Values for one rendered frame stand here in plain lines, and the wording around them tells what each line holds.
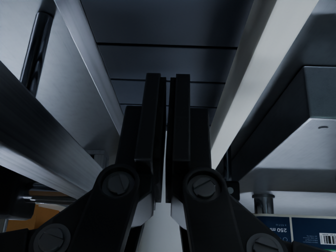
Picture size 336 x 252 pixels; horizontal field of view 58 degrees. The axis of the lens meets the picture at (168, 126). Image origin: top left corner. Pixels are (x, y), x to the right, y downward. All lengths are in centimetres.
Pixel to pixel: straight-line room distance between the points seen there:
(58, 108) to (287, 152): 28
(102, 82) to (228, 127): 9
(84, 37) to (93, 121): 26
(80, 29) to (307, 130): 21
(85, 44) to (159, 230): 15
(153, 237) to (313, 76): 19
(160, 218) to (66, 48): 16
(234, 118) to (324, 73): 14
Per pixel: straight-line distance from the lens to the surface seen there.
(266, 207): 65
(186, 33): 16
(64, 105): 39
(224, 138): 20
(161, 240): 25
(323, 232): 68
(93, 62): 19
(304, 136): 31
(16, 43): 29
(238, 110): 16
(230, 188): 46
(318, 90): 28
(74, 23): 17
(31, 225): 235
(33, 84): 22
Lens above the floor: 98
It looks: 21 degrees down
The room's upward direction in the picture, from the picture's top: 177 degrees counter-clockwise
